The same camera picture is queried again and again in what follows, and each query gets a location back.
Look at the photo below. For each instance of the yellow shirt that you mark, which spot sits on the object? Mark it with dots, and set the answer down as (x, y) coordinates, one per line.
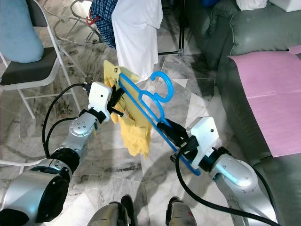
(134, 136)

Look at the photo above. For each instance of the light blue pillow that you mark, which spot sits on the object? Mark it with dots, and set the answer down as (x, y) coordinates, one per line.
(19, 33)

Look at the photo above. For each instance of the white box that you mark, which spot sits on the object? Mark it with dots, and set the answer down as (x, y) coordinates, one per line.
(284, 4)

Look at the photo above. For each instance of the white grey folding chair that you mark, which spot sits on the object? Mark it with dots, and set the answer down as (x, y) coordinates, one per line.
(28, 73)

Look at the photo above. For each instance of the coral red hanger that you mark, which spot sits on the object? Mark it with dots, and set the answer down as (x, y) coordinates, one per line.
(89, 20)

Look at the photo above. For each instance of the blue plaid shirt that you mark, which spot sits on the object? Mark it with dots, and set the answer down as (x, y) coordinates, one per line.
(103, 23)

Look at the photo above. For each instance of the white crumpled cloth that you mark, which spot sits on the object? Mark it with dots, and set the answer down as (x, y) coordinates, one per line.
(251, 4)

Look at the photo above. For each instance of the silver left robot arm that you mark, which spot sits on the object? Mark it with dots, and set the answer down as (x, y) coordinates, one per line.
(47, 197)

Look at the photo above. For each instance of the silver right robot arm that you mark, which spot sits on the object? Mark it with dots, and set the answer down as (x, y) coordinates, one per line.
(235, 174)

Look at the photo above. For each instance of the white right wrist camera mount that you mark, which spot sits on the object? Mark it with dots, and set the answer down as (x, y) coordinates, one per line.
(204, 134)

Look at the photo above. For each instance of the white shirt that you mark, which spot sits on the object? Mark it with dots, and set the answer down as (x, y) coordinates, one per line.
(136, 37)

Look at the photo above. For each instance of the pink mat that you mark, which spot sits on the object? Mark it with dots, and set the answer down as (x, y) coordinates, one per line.
(268, 94)

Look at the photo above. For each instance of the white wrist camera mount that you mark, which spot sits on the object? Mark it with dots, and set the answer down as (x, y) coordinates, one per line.
(204, 134)
(99, 96)

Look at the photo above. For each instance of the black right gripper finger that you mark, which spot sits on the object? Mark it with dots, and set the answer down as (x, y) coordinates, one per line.
(169, 135)
(179, 132)

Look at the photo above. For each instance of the grey-green sofa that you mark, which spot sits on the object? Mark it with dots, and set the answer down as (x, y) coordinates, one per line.
(258, 33)

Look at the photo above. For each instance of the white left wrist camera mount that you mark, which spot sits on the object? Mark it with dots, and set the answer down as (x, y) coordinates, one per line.
(99, 96)

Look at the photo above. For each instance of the grey robot left leg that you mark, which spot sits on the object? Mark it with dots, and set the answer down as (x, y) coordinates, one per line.
(113, 214)

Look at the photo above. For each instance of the blue plastic hanger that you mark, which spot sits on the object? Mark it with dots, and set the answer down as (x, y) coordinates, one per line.
(171, 87)

